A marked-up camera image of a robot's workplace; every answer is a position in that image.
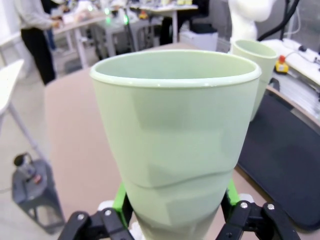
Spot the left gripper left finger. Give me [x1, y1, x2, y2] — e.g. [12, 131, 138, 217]
[58, 182, 137, 240]

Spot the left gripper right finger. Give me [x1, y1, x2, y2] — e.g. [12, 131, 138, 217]
[219, 179, 301, 240]

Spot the white paper doily coaster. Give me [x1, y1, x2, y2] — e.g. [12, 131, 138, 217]
[129, 219, 145, 240]

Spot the tall green cup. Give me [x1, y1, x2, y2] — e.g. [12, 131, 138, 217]
[231, 39, 278, 122]
[89, 49, 262, 240]

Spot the black plastic tray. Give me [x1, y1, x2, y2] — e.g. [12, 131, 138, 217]
[236, 93, 320, 231]

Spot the grey plastic stool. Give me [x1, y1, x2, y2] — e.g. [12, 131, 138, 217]
[11, 158, 66, 235]

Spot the grey slotted metal platform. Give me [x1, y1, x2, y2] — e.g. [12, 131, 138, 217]
[267, 47, 320, 121]

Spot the yellow emergency stop box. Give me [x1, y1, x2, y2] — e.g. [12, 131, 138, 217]
[274, 56, 288, 73]

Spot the large white table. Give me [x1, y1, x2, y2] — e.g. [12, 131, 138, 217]
[0, 58, 47, 161]

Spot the white power strip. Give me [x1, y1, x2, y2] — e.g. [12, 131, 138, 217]
[282, 39, 320, 66]

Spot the white box cabinet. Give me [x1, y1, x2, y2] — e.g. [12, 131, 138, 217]
[178, 24, 218, 52]

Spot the person in grey top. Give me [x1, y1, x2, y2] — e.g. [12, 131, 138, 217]
[12, 0, 63, 86]

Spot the wooden top lab desk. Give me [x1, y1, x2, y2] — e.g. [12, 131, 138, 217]
[52, 11, 108, 70]

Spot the grey metal lab desk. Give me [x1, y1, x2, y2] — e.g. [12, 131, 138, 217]
[129, 3, 198, 51]

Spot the black cable sleeve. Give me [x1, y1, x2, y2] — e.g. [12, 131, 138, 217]
[257, 0, 300, 42]

